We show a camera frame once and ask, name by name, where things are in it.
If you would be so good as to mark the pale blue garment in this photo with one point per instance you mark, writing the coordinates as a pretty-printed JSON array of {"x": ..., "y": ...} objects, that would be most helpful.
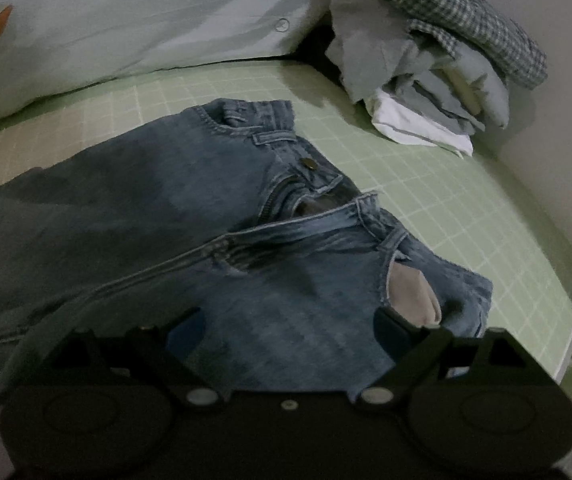
[{"x": 483, "y": 85}]

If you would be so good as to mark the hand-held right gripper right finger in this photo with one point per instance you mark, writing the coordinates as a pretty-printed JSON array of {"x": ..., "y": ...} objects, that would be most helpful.
[{"x": 393, "y": 334}]

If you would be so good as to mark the white carrot printed sheet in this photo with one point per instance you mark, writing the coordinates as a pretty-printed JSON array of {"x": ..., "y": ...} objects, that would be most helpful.
[{"x": 115, "y": 15}]

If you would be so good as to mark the grey crumpled garment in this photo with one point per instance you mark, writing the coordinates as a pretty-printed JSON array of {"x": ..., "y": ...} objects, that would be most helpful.
[{"x": 371, "y": 35}]

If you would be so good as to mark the white garment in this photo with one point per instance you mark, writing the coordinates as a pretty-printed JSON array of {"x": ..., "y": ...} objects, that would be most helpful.
[{"x": 411, "y": 121}]

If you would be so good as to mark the green checked shirt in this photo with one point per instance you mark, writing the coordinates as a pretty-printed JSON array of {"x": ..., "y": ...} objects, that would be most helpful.
[{"x": 466, "y": 15}]

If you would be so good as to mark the blue denim jeans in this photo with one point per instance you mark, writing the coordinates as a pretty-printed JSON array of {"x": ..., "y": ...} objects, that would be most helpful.
[{"x": 165, "y": 200}]

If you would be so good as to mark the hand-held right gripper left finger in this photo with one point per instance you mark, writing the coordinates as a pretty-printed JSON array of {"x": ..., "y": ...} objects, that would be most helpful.
[{"x": 185, "y": 334}]

